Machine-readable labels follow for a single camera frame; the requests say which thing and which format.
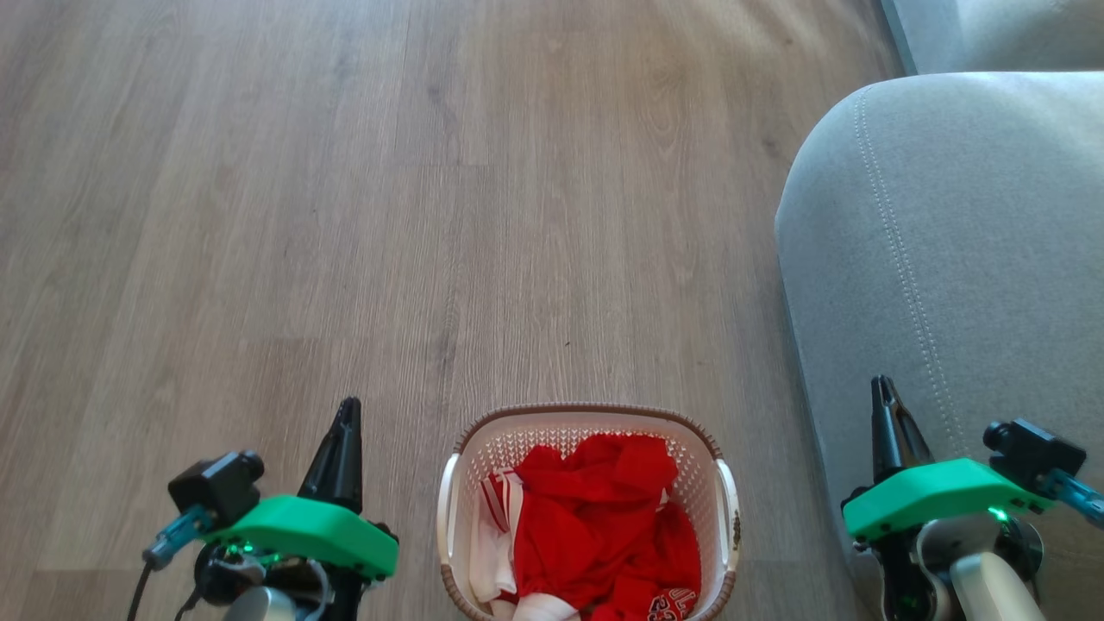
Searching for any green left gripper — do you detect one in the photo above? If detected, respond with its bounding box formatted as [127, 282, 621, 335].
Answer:
[203, 397, 400, 621]

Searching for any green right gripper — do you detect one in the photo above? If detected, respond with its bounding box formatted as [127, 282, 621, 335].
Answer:
[842, 375, 1055, 621]

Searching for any white plastic laundry basket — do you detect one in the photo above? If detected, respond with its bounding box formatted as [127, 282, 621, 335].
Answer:
[436, 403, 742, 621]

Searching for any white garment with red stripes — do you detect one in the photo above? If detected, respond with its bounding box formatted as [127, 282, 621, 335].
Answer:
[469, 470, 580, 621]

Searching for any grey fabric sofa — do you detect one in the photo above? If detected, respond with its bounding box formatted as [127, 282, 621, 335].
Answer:
[775, 0, 1104, 621]

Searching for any black cable with teal plug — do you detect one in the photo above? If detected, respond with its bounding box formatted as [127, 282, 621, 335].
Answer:
[128, 506, 213, 621]
[1038, 470, 1104, 530]

